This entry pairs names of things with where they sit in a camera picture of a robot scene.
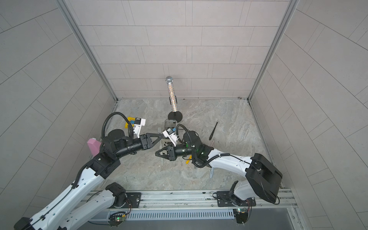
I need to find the yellow toothbrush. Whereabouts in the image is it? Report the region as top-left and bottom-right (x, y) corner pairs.
(186, 156), (192, 164)

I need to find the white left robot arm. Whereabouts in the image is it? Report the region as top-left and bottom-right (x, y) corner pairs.
(14, 129), (164, 230)

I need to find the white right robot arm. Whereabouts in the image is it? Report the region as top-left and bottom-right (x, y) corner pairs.
(155, 131), (283, 206)

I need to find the black microphone stand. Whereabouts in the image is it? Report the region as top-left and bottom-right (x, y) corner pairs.
(168, 96), (183, 122)

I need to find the pink plastic block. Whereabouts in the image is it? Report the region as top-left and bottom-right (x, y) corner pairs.
(87, 138), (101, 157)

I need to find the glitter silver microphone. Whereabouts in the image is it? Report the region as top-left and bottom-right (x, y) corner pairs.
(165, 76), (178, 112)

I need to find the white vent grille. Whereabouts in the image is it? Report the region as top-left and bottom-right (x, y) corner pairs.
(126, 209), (235, 221)

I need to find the left circuit board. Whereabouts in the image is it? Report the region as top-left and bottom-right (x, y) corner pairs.
(108, 211), (127, 227)

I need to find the circuit board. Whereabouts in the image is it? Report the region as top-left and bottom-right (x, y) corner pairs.
(233, 209), (249, 224)
(108, 211), (127, 227)

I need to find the right circuit board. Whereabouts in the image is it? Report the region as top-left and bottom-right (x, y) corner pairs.
(233, 209), (249, 224)

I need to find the aluminium corner profile left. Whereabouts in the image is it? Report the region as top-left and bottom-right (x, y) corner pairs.
(55, 0), (118, 102)

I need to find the aluminium corner profile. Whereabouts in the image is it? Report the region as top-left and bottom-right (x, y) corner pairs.
(55, 0), (118, 102)
(248, 0), (299, 103)

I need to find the aluminium corner profile right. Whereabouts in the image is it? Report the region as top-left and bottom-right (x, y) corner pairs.
(248, 0), (299, 103)

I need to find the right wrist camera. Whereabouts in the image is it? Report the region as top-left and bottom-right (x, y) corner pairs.
(163, 127), (178, 147)

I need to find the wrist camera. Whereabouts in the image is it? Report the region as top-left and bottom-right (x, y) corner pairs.
(163, 127), (178, 147)
(128, 117), (146, 138)

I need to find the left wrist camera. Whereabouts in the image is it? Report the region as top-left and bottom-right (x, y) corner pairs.
(128, 117), (146, 138)

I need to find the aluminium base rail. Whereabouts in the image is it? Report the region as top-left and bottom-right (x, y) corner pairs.
(98, 189), (298, 214)

